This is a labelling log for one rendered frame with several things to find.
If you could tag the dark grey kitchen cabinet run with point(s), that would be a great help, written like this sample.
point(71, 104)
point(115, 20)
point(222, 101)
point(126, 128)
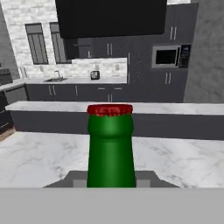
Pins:
point(140, 73)

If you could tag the black range hood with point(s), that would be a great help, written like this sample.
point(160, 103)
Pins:
point(110, 17)

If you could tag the black oven range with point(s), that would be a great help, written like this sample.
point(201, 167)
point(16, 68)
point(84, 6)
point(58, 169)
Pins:
point(5, 108)

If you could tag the silver built-in microwave oven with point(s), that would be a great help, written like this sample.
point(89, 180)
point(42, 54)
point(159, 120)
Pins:
point(170, 56)

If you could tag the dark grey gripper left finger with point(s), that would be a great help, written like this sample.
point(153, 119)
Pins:
point(73, 180)

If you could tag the green beer bottle red cap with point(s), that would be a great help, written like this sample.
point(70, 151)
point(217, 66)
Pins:
point(110, 145)

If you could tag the steel sink with tap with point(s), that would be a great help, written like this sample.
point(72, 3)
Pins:
point(56, 77)

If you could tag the black and silver toaster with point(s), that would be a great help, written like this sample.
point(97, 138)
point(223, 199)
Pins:
point(95, 75)

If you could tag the dark framed window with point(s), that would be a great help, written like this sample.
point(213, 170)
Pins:
point(36, 43)
point(59, 43)

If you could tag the dark grey dining counter island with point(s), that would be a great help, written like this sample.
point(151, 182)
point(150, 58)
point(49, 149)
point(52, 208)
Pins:
point(175, 119)

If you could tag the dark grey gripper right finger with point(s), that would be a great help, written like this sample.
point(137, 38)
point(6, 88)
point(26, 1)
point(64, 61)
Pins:
point(151, 180)

